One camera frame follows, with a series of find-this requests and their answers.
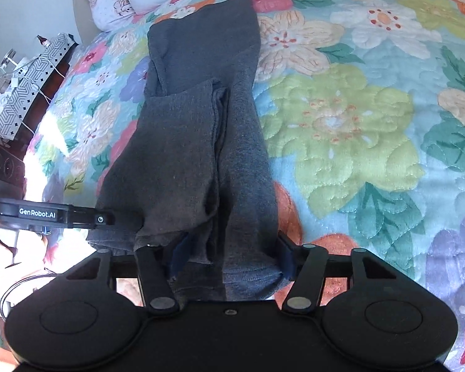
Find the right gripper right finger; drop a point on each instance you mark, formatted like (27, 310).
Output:
(303, 265)

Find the dark wood nightstand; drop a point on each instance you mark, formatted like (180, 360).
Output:
(40, 105)

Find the black white patterned runner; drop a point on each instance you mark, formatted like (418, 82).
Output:
(27, 77)

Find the dark grey garment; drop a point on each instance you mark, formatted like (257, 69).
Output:
(197, 164)

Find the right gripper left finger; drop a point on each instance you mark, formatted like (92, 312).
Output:
(157, 265)

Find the floral quilted bedspread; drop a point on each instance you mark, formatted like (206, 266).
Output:
(362, 106)

